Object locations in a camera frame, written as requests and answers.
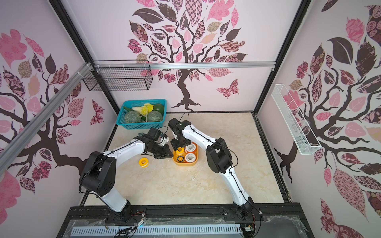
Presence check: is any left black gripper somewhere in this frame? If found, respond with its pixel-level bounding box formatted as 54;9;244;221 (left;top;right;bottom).
147;142;173;159

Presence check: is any orange white tape roll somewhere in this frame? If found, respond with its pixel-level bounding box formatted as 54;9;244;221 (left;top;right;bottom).
185;143;197;153
185;153;197;163

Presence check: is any yellow plastic storage box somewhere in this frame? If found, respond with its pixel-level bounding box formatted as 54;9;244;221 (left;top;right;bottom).
173;142;198;166

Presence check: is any black yellow tape roll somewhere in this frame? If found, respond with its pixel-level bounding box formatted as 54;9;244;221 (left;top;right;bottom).
176;155;185;163

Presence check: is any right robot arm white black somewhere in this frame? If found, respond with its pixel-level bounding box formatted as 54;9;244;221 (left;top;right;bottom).
168;118;255;219

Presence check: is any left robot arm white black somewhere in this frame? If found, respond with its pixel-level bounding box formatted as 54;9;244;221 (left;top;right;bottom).
79;128;173;222

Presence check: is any green round melon right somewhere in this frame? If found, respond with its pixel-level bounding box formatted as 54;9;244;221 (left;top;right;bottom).
146;110;163;123

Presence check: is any green round melon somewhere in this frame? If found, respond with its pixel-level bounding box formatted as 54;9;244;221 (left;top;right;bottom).
146;110;163;123
124;110;141;124

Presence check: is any green round melon left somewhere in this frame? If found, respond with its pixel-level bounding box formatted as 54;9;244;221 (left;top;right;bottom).
124;110;141;124

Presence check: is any yellow white cabbage toy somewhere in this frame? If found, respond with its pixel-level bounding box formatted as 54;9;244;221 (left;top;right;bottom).
132;103;154;116

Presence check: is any dark green avocado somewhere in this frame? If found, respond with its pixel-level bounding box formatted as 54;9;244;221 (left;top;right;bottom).
153;103;165;116

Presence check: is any teal plastic basket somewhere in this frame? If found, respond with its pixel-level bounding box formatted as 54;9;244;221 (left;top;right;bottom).
116;99;167;130

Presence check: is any black wire wall basket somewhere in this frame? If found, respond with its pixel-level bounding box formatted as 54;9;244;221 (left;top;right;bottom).
83;59;153;91

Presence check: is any white cable duct strip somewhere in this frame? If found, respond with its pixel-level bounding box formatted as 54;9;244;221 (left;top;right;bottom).
68;224;242;238

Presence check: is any white wire wall shelf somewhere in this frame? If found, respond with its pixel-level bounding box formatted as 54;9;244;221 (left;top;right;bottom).
271;84;322;155

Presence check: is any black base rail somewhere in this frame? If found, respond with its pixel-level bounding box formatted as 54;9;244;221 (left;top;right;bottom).
58;203;313;238

